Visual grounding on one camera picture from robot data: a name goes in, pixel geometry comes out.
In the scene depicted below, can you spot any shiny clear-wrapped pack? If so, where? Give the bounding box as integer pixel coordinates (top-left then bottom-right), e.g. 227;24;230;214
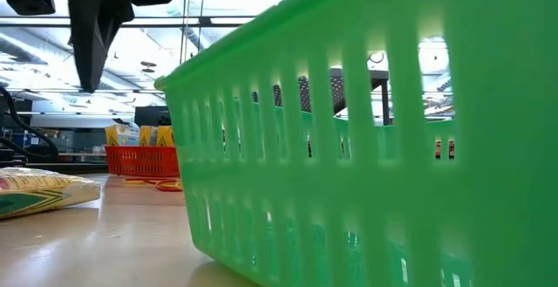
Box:
138;125;176;147

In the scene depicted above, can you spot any red plastic basket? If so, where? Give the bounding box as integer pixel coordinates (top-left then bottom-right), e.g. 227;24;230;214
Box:
104;145;180;179

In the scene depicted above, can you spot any yellow crayon box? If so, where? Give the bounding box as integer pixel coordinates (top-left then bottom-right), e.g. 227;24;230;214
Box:
0;166;102;222

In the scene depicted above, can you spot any green plastic basket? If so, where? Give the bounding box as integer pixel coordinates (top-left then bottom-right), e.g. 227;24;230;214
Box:
154;0;558;287

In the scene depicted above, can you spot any black ceiling beam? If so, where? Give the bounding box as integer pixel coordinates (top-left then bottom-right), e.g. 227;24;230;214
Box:
0;14;256;30

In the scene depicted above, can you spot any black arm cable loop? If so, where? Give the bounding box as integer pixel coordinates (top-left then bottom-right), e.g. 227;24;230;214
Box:
0;85;60;162

